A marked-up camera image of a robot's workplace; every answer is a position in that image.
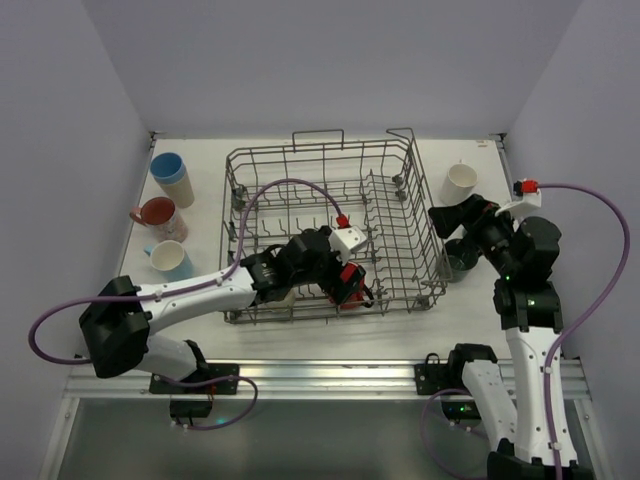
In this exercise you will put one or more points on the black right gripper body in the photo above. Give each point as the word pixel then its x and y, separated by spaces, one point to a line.
pixel 473 218

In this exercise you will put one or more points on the pink ghost pattern mug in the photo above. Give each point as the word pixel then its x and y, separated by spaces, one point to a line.
pixel 162 218

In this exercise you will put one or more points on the light blue faceted mug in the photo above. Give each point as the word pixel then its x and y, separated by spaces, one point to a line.
pixel 170 259

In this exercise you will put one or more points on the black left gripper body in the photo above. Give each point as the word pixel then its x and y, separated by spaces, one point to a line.
pixel 335 279

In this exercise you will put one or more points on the blue plastic tumbler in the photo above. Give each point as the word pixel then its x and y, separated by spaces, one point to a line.
pixel 167 168

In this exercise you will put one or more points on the white faceted ceramic mug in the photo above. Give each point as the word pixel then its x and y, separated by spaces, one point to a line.
pixel 458 184

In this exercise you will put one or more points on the right black controller box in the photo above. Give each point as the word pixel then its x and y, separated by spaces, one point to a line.
pixel 457 410

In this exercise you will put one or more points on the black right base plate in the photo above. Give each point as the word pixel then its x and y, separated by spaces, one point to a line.
pixel 433 375

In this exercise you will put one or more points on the dark green mug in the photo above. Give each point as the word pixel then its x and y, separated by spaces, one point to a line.
pixel 460 248

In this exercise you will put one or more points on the dark grey mug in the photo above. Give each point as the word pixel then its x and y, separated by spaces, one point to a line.
pixel 461 266

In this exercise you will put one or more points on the aluminium mounting rail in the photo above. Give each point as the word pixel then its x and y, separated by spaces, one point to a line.
pixel 276 380

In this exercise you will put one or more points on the red mug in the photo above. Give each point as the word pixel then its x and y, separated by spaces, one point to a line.
pixel 363 300

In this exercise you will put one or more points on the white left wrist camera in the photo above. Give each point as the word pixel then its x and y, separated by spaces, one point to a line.
pixel 346 242

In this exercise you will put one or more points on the black controller box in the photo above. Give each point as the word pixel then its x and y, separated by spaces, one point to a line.
pixel 457 410
pixel 185 411

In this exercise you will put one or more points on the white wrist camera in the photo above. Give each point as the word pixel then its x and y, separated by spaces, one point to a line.
pixel 527 199
pixel 346 242

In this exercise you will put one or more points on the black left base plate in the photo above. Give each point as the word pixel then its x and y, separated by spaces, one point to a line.
pixel 229 386

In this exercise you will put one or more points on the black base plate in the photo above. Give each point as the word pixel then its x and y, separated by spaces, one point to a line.
pixel 229 386
pixel 433 375

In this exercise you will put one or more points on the left black controller box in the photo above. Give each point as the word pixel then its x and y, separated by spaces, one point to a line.
pixel 185 411

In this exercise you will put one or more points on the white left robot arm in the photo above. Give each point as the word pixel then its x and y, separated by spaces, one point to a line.
pixel 122 326

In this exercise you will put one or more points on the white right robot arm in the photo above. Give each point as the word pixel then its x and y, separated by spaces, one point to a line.
pixel 527 430

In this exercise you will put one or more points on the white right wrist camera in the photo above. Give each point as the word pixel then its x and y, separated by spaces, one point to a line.
pixel 527 199

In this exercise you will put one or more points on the grey wire dish rack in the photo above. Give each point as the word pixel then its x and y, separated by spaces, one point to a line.
pixel 321 178

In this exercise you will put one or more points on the cream and brown mug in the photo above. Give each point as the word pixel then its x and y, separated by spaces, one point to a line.
pixel 286 303

